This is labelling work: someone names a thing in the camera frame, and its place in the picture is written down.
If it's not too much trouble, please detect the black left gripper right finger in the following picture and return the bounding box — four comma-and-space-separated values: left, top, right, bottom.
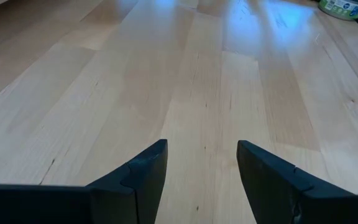
236, 139, 358, 224

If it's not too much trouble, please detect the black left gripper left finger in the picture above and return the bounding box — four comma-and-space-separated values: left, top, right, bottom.
0, 139, 168, 224

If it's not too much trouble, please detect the tuna can green white label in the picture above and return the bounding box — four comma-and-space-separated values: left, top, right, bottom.
318, 0, 358, 21

